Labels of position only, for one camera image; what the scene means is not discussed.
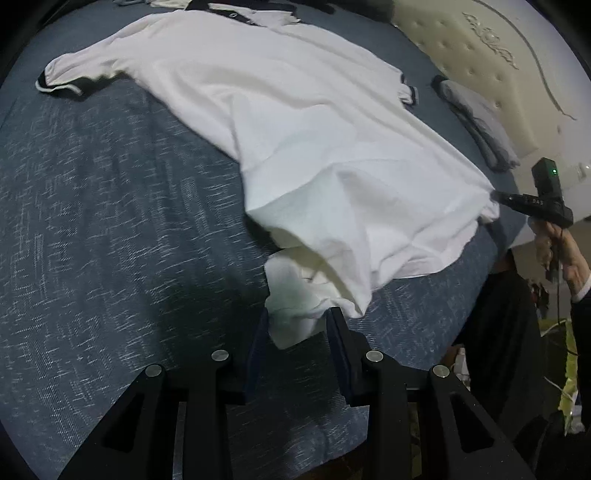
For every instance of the person's right hand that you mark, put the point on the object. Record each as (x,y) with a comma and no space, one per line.
(577,267)

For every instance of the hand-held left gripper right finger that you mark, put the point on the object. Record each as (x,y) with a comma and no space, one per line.
(341,364)

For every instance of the bed with blue cover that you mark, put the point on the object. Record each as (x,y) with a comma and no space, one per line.
(115,207)

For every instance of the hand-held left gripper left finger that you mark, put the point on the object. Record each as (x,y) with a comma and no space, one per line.
(256,364)

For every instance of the folded dark grey garment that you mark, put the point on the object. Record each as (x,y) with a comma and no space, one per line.
(485,154)

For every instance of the cream tufted headboard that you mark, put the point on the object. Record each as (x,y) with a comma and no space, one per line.
(485,55)

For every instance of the folded light grey garment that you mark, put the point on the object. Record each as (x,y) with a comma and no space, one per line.
(485,115)

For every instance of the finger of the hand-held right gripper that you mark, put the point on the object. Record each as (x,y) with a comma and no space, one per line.
(503,198)

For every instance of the white polo shirt black trim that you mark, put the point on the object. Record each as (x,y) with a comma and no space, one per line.
(300,138)

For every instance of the person's right forearm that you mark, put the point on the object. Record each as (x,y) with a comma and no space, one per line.
(582,332)

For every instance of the folded grey shirt stack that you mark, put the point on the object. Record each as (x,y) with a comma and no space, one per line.
(437,85)

